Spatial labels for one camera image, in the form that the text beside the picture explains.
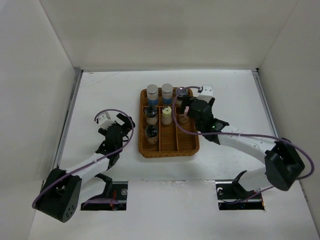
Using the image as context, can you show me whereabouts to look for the pink lid seasoning jar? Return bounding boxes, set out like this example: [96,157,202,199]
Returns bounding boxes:
[177,106,190,124]

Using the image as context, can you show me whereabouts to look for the yellow lid seasoning jar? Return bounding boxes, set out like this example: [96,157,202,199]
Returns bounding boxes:
[161,106,172,126]

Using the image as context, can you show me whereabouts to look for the black cap spice jar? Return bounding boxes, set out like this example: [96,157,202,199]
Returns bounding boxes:
[145,124,159,145]

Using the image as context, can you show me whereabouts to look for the blue label jar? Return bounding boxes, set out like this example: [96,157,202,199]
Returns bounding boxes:
[161,83,173,106]
[146,84,159,106]

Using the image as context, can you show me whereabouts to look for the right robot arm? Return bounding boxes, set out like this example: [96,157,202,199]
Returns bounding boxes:
[180,96,305,198]

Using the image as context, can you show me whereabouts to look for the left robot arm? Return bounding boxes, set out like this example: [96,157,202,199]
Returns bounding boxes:
[31,110,136,223]

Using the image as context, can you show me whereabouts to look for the brown wicker divided basket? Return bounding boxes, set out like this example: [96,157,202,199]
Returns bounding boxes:
[138,89,200,159]

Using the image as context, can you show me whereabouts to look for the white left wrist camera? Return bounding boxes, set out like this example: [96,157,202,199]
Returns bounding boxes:
[94,111,116,130]

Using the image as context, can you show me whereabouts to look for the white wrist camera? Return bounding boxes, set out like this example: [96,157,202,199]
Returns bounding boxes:
[197,85,213,103]
[94,111,116,130]

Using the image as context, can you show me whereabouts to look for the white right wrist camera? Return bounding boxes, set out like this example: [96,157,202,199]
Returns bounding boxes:
[197,85,213,103]

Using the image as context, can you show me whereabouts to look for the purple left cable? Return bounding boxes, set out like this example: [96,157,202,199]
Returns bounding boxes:
[31,109,137,210]

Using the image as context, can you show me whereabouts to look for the purple cable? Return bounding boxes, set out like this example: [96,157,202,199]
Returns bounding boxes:
[171,86,315,203]
[31,109,137,210]

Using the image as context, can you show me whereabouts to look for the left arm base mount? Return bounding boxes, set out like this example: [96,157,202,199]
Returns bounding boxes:
[79,173,129,211]

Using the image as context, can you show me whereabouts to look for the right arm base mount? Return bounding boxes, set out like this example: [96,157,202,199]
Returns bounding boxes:
[215,170,265,211]

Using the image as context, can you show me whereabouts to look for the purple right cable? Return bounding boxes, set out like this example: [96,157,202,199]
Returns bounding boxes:
[171,86,315,203]

